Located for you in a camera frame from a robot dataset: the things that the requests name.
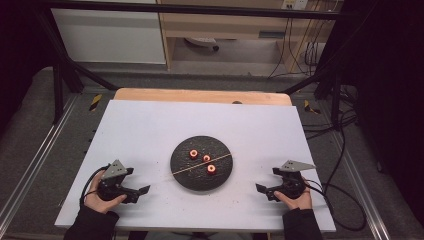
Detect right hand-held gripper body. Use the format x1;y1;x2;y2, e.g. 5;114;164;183
279;160;317;200

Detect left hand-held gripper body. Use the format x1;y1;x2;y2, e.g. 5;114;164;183
96;159;129;202

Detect thin wooden skewer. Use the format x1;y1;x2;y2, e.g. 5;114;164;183
172;153;232;176

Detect black round plate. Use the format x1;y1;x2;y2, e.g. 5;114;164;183
169;135;234;192

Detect person's right hand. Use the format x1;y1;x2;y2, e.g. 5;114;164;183
273;178;313;211

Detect person's left hand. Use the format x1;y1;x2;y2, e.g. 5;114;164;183
83;169;128;214

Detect yellow black tape strip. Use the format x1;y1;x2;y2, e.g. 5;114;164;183
88;94;103;112
303;99;322;115

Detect black metal stand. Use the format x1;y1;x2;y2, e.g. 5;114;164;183
33;9;119;124
281;66;343;128

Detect wooden table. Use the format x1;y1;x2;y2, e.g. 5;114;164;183
113;87;294;107

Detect white cabinet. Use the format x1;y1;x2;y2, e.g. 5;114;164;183
50;8;167;65

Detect black curtain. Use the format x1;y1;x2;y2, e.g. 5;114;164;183
333;0;424;218
0;0;51;134

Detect white curved device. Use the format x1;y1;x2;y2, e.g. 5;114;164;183
184;37;220;52

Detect light wooden desk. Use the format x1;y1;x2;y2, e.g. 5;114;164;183
156;0;336;73

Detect white power strip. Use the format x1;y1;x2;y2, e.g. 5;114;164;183
281;0;309;10

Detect left hand-held gripper cable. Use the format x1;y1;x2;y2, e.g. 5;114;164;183
79;163;111;208

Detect hand-held gripper cable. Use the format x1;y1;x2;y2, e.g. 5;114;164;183
79;163;111;208
304;179;368;232

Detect silver metal rail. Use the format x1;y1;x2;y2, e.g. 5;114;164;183
328;133;391;240
0;94;79;228

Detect right hand-held gripper cable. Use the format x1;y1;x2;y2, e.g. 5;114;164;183
304;179;368;232

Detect black cable bundle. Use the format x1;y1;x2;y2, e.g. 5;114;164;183
301;84;359;141

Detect thin black cables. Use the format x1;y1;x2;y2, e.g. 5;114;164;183
268;16;321;79

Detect black metal frame bar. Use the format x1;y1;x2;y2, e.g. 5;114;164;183
41;0;344;20

